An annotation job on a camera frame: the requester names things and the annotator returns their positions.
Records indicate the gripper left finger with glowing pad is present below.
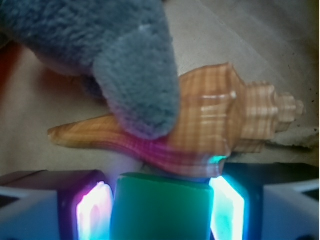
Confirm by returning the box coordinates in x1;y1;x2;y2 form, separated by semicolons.
0;170;113;240

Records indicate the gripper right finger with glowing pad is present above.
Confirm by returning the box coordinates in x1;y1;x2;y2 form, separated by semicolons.
209;163;320;240

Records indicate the green rectangular block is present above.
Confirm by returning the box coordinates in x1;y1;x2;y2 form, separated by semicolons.
110;173;214;240

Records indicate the brown conch shell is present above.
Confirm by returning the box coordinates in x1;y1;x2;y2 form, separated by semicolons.
48;63;305;178

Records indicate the crumpled brown paper liner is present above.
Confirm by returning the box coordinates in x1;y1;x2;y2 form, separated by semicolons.
0;0;320;177

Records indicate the grey plush bunny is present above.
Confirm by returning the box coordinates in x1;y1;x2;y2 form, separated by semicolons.
0;0;180;140

